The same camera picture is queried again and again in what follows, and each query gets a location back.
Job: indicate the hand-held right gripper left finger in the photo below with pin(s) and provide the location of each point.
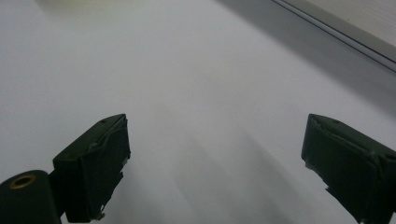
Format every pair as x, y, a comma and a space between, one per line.
93, 168

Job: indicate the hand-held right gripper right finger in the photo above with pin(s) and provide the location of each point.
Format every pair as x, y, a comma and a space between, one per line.
351, 165

